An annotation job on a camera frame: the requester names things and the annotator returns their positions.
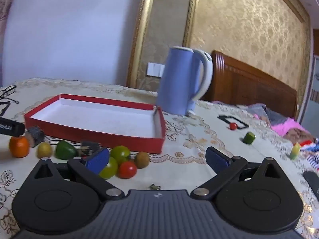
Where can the black rectangular frame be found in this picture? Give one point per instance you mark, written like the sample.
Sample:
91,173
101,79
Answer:
4,105
229,119

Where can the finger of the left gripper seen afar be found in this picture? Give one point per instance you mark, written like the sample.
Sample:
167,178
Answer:
11,128

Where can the white wall switch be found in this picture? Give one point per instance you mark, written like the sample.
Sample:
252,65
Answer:
155,69

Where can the pink bedding clothes pile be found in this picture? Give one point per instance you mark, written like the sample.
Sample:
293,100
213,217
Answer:
268,125

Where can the small red cherry tomato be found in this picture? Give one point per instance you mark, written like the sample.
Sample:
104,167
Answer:
233,126

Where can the yellow green toy piece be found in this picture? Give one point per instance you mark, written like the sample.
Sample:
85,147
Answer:
295,151

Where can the tan longan fruit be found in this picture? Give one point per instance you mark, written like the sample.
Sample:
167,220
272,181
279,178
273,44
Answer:
44,150

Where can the red shallow box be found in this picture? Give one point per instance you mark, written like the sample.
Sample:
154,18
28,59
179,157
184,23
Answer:
138,126

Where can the black rectangular frame left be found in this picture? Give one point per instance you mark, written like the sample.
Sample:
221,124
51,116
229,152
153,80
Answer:
4,105

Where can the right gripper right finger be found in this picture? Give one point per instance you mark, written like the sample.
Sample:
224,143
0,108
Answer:
226,169

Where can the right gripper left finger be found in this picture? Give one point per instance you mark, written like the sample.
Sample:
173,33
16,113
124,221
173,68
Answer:
86,171

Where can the green cucumber piece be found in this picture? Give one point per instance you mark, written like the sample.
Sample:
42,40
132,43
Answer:
249,138

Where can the green tomato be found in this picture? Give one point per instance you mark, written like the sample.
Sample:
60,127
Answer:
120,154
110,169

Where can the green lime wedge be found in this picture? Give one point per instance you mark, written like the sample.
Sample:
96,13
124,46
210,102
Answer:
65,150

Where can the wooden headboard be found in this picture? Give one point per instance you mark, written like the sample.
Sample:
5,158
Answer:
237,83

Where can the black eyeglasses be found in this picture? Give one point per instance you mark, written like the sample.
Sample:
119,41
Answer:
7,92

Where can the orange tangerine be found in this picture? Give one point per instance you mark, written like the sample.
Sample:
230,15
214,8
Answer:
19,146

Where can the black rectangular frame right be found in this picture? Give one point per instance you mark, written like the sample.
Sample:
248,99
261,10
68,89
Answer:
229,119

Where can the dark sugarcane piece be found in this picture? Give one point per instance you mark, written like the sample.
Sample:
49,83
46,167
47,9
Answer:
87,148
34,136

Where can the black remote control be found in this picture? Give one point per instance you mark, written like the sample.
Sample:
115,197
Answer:
313,181

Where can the brown longan fruit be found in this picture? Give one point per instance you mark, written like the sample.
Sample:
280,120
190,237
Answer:
142,160

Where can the blue electric kettle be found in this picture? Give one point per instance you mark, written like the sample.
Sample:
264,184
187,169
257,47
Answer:
185,80

